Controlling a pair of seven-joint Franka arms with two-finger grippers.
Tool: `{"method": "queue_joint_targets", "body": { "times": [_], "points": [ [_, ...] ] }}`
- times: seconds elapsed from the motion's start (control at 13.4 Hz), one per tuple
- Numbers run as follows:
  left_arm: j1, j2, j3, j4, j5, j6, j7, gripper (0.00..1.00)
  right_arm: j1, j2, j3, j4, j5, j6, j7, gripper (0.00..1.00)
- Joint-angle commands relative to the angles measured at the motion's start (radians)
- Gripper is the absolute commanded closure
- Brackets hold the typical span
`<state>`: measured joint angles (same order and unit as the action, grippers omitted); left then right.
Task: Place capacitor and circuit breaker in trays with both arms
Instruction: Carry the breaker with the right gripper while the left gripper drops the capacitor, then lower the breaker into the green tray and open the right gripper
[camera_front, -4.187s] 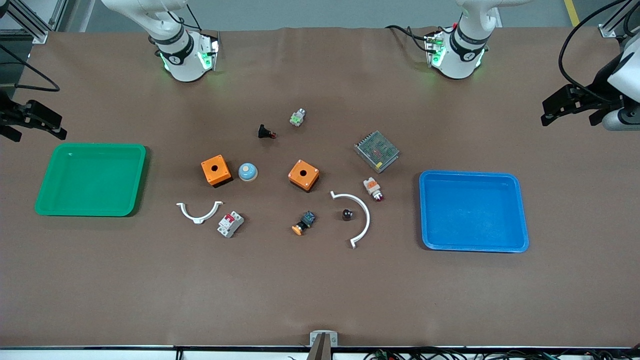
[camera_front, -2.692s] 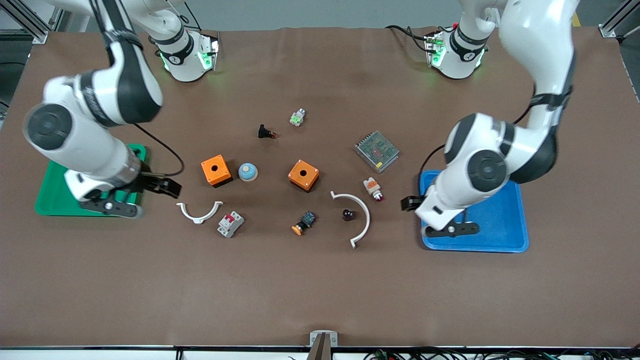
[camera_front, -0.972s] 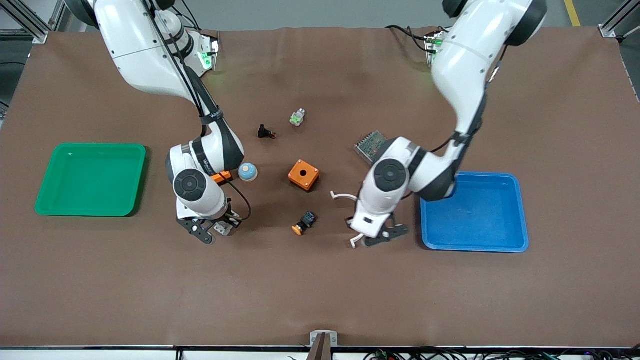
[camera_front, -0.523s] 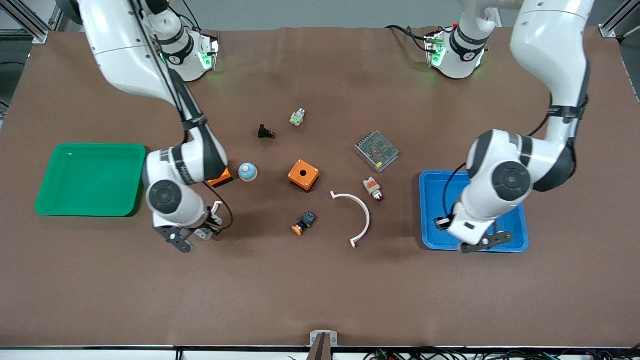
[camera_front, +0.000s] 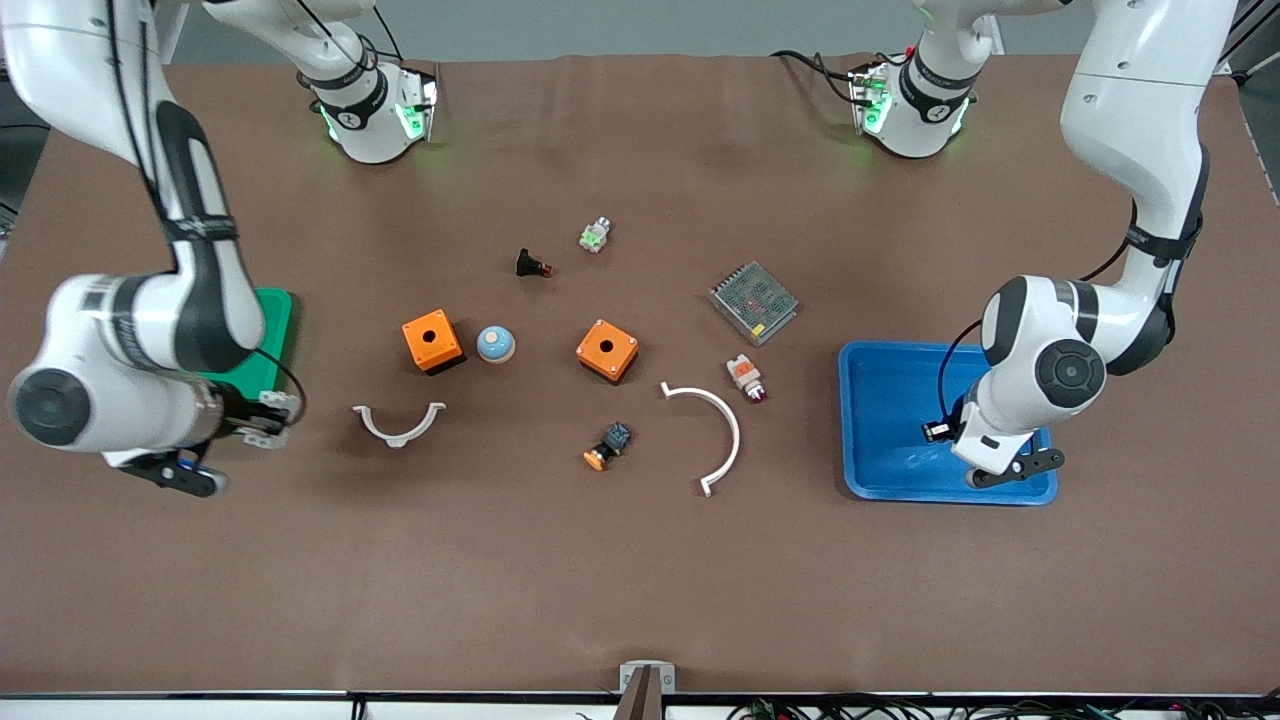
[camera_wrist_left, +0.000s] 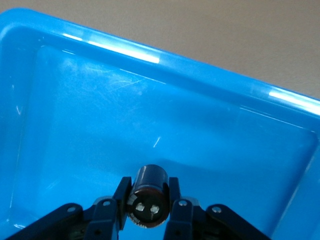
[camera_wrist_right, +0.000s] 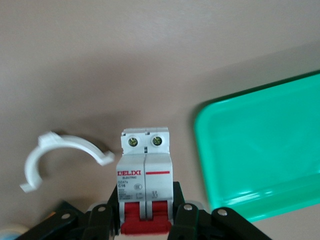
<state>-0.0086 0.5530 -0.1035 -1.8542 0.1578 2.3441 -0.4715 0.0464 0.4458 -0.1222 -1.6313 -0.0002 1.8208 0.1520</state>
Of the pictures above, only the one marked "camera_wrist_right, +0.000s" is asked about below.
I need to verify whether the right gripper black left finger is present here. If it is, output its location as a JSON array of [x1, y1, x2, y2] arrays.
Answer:
[[21, 181, 121, 240]]

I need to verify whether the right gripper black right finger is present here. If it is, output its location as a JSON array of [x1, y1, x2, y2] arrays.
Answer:
[[166, 180, 274, 240]]

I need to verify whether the white red circuit breaker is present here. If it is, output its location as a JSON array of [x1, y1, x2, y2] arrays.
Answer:
[[115, 126, 174, 237]]

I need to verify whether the small white curved clamp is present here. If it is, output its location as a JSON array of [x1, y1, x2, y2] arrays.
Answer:
[[19, 130, 116, 194]]

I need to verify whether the blue white dome button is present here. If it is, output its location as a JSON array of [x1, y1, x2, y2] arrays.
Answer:
[[0, 222, 26, 240]]

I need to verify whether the green plastic tray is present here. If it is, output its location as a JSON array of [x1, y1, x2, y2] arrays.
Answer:
[[192, 70, 320, 224]]

